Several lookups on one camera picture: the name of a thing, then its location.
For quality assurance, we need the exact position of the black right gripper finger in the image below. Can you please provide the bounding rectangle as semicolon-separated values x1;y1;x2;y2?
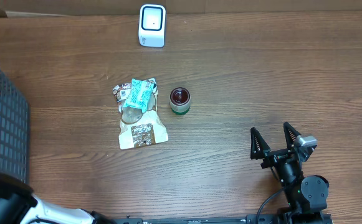
283;122;300;148
250;127;270;159

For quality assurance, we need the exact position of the beige snack bag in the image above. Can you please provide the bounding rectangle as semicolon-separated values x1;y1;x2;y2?
112;81;168;149

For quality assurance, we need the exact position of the teal snack packet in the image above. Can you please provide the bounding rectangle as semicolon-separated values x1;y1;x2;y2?
123;78;156;113

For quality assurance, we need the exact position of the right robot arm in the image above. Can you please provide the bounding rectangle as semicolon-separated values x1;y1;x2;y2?
250;122;331;223

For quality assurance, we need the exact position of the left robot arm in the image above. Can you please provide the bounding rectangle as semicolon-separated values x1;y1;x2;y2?
0;173;114;224

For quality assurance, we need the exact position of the white barcode scanner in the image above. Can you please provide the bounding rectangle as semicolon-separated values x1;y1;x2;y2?
138;4;166;48

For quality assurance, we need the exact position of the grey plastic shopping basket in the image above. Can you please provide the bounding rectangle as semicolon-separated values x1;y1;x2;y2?
0;70;30;184

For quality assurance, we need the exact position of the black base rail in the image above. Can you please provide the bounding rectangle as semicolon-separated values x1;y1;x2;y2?
112;214;333;224

